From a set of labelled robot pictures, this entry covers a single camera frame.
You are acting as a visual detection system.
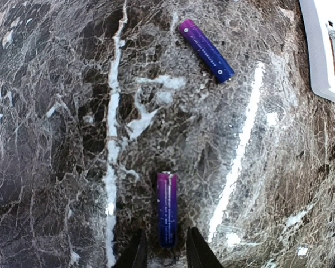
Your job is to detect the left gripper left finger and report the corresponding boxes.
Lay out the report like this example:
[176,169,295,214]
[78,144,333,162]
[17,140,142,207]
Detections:
[116,229,147,268]

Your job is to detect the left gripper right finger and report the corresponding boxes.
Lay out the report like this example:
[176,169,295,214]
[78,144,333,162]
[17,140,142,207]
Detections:
[186,227,223,268]

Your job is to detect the purple battery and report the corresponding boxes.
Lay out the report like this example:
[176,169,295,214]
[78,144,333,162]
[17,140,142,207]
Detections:
[179,20,235,83]
[157,171,178,248]

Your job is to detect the white remote control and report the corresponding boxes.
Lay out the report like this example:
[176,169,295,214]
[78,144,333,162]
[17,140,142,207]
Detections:
[299,0,335,102]

